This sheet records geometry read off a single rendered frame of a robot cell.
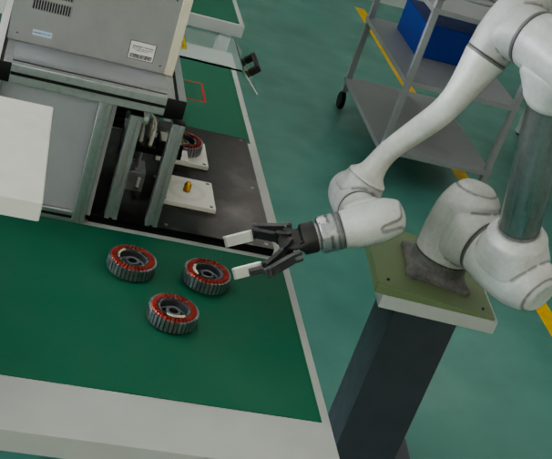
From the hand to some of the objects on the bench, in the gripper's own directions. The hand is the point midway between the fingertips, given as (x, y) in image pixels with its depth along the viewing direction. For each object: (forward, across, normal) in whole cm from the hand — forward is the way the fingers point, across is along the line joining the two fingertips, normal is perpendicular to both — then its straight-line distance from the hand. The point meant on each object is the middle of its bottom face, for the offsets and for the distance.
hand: (232, 256), depth 247 cm
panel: (+30, -50, -9) cm, 59 cm away
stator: (+8, +2, +4) cm, 9 cm away
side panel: (+45, -19, -14) cm, 51 cm away
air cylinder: (+21, -38, -4) cm, 43 cm away
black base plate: (+10, -49, +4) cm, 50 cm away
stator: (+24, +1, -4) cm, 24 cm away
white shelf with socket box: (+64, +38, -24) cm, 78 cm away
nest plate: (+8, -37, +2) cm, 38 cm away
